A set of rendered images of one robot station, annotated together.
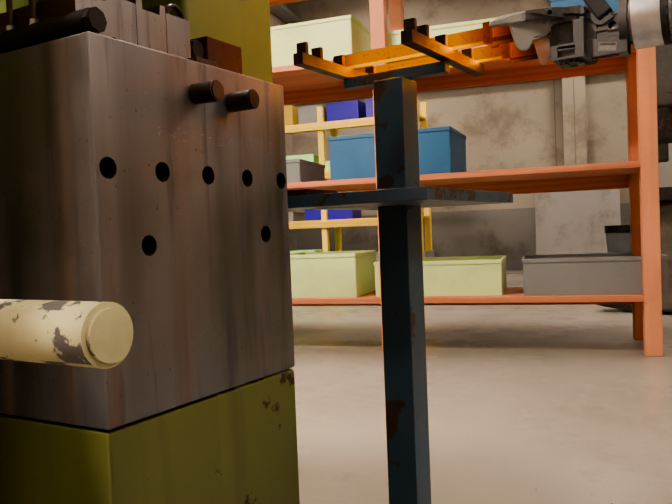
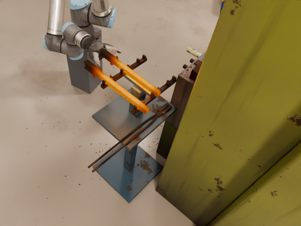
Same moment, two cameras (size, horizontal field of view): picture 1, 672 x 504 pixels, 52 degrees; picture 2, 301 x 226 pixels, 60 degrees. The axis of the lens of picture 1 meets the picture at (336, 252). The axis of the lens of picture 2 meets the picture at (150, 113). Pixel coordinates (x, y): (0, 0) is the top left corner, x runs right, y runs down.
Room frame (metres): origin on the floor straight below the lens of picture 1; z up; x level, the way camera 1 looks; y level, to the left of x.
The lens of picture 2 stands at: (2.21, -0.04, 1.95)
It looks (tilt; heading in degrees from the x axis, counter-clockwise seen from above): 52 degrees down; 180
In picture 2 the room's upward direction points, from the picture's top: 12 degrees clockwise
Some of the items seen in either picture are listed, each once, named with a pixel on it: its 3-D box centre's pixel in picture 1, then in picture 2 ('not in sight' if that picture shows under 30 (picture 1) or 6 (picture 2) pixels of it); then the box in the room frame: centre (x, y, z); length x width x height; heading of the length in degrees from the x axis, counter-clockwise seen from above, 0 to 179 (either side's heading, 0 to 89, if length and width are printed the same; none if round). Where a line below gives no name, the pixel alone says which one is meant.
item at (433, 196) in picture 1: (399, 200); (135, 112); (1.29, -0.12, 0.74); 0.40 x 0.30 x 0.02; 147
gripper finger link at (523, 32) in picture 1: (521, 32); (113, 52); (1.10, -0.31, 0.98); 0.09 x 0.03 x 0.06; 94
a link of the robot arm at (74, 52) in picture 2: not in sight; (73, 48); (1.01, -0.57, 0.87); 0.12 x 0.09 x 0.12; 87
